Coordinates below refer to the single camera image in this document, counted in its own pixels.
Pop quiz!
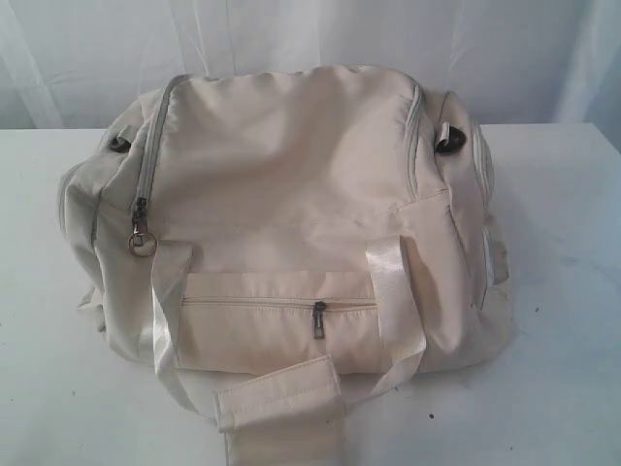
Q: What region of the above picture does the cream fabric duffel bag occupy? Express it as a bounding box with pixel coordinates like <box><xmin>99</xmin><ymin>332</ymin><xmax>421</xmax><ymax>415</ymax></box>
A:
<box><xmin>56</xmin><ymin>61</ymin><xmax>511</xmax><ymax>466</ymax></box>

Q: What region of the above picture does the white backdrop curtain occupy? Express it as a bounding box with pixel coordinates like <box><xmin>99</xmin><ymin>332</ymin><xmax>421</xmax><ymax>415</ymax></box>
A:
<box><xmin>1</xmin><ymin>1</ymin><xmax>620</xmax><ymax>138</ymax></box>

